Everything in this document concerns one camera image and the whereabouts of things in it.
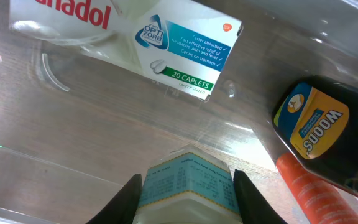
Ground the orange tube white cap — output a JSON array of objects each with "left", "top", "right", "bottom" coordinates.
[{"left": 276, "top": 152, "right": 358, "bottom": 224}]

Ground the clear plastic container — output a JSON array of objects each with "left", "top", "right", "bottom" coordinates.
[{"left": 0, "top": 1, "right": 358, "bottom": 223}]

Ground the black bottle white cap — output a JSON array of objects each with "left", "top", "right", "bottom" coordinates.
[{"left": 272, "top": 75, "right": 358, "bottom": 197}]

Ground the small gold lid jar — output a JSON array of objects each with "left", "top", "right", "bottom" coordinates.
[{"left": 133, "top": 145, "right": 242, "bottom": 224}]

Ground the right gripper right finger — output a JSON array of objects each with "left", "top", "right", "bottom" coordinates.
[{"left": 233, "top": 169, "right": 287, "bottom": 224}]

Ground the white Panadol medicine box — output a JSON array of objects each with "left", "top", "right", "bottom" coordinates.
[{"left": 9, "top": 0, "right": 243, "bottom": 100}]

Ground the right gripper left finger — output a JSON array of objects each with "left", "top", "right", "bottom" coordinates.
[{"left": 86, "top": 174, "right": 142, "bottom": 224}]

